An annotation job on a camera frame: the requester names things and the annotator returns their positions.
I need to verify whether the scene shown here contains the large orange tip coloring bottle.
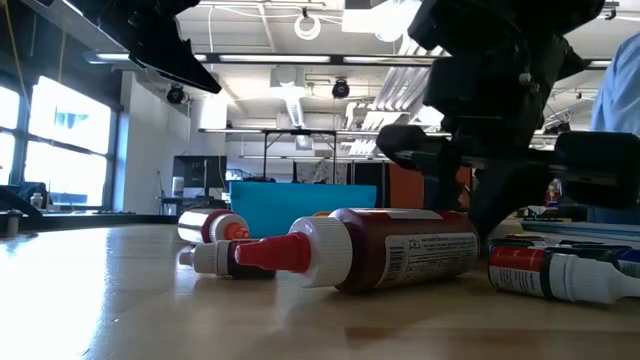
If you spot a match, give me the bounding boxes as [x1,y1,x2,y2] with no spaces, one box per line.
[177,208,252,246]

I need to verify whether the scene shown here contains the white cable coil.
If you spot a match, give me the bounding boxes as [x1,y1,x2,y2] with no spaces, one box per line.
[293,12,322,41]

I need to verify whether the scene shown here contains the red white background bottle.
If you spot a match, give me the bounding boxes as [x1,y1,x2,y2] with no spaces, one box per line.
[544,178,564,209]

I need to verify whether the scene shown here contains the blue grey flat board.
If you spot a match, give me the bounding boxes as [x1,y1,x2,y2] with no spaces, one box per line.
[519,218,640,242]

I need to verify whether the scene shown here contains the grey metal frame beam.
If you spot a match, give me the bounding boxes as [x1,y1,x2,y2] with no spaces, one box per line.
[19,0,146,71]

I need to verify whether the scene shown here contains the blue plastic bin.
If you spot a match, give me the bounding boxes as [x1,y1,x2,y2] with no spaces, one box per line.
[228,180,379,240]

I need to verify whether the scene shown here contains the black station frame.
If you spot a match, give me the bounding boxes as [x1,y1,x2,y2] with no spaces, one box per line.
[259,127,339,185]

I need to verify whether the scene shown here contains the black aluminium table frame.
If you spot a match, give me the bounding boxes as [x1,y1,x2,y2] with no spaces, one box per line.
[0,184,236,237]

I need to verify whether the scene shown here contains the large red food coloring bottle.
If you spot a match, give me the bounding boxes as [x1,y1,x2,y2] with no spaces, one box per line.
[233,207,482,295]

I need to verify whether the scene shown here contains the white ceiling duct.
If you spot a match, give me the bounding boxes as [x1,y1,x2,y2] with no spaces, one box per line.
[269,64,307,129]

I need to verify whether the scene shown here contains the small blue food coloring bottle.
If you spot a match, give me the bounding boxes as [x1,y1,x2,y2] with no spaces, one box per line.
[617,248,640,279]

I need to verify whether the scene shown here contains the bright window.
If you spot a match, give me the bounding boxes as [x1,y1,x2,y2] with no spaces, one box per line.
[0,74,119,210]

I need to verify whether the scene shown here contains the small red label coloring bottle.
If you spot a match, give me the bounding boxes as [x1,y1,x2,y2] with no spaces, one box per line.
[487,244,640,305]

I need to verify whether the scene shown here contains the black computer monitor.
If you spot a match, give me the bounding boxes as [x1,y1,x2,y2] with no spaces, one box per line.
[172,154,229,200]

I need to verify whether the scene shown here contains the small maroon food coloring bottle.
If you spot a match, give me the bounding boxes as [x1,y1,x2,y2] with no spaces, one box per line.
[178,238,277,281]

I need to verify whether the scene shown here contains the ceiling light bar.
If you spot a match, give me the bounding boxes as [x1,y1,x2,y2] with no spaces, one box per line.
[83,49,640,70]

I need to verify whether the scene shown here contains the orange partition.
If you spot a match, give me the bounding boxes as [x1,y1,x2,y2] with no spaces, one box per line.
[388,163,474,210]

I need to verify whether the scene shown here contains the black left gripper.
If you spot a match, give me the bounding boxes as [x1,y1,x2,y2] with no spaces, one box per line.
[69,0,223,95]

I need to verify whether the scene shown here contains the person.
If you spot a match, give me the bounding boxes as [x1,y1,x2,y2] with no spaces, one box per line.
[588,30,640,225]

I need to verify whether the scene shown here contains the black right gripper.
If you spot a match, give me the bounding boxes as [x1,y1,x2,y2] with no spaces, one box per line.
[375,37,640,241]

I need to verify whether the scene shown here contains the small dark food coloring bottle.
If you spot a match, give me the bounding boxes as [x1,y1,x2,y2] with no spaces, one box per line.
[544,242,624,262]

